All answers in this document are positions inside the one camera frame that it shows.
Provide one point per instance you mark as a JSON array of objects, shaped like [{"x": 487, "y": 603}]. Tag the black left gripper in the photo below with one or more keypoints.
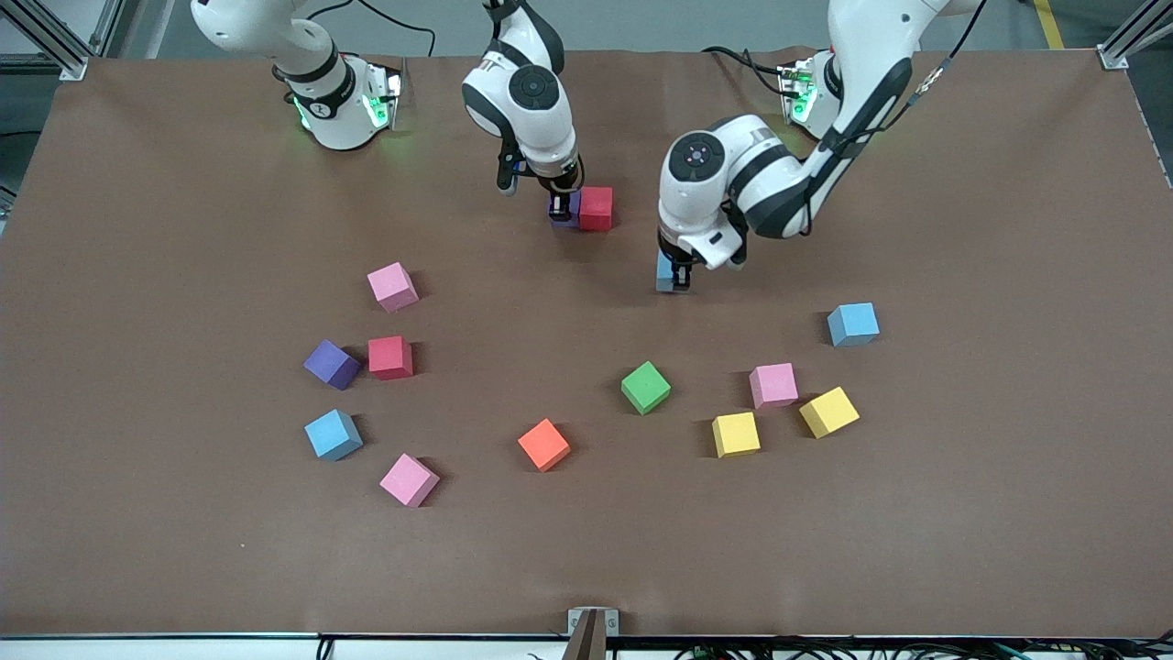
[{"x": 675, "y": 261}]

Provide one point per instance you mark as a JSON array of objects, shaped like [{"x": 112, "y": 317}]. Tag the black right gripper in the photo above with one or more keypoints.
[{"x": 563, "y": 186}]

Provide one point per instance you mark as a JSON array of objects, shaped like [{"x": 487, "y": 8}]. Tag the purple foam cube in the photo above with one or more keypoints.
[
  {"x": 551, "y": 213},
  {"x": 330, "y": 363}
]

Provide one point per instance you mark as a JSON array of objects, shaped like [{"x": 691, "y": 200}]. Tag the blue foam cube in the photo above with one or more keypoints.
[
  {"x": 333, "y": 433},
  {"x": 663, "y": 275},
  {"x": 853, "y": 323}
]

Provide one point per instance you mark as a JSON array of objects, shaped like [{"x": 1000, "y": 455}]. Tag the red foam cube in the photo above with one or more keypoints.
[
  {"x": 596, "y": 209},
  {"x": 390, "y": 356}
]

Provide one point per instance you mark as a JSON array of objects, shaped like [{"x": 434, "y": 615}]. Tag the green foam cube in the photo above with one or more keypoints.
[{"x": 646, "y": 386}]

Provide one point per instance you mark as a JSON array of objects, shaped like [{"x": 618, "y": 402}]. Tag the orange foam cube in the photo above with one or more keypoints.
[{"x": 543, "y": 444}]

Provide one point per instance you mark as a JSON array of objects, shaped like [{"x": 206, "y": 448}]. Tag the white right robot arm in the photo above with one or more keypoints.
[{"x": 486, "y": 101}]

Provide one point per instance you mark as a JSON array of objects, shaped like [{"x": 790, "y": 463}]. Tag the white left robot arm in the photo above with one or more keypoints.
[{"x": 715, "y": 211}]

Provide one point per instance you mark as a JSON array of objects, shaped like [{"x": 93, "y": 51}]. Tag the pink foam cube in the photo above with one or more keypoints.
[
  {"x": 409, "y": 478},
  {"x": 392, "y": 286},
  {"x": 773, "y": 384}
]

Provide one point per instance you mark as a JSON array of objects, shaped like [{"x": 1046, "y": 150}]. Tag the yellow foam cube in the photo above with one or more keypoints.
[
  {"x": 829, "y": 411},
  {"x": 736, "y": 433}
]

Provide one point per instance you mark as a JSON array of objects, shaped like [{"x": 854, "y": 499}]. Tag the table cover sheet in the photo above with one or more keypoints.
[{"x": 586, "y": 550}]

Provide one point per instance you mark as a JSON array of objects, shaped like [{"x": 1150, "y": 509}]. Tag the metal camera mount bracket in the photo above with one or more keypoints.
[{"x": 591, "y": 642}]

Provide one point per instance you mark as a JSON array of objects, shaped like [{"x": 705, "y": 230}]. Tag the aluminium frame post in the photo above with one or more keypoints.
[
  {"x": 71, "y": 67},
  {"x": 1113, "y": 57}
]

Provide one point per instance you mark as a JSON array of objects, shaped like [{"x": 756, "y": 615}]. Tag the white table edge rail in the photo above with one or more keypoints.
[{"x": 183, "y": 649}]

